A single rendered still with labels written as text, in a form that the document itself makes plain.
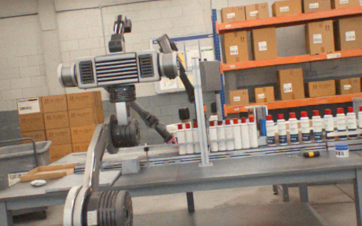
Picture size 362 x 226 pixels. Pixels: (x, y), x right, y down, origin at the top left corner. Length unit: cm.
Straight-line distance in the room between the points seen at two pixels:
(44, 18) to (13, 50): 86
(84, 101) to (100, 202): 431
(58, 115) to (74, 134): 37
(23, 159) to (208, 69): 271
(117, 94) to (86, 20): 552
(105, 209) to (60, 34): 619
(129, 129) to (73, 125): 396
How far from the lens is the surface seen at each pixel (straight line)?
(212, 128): 241
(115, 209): 137
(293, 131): 249
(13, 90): 774
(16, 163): 442
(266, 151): 244
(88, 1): 730
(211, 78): 228
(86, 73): 183
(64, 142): 578
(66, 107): 571
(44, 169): 283
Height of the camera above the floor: 134
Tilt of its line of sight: 3 degrees down
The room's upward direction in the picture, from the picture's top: 6 degrees counter-clockwise
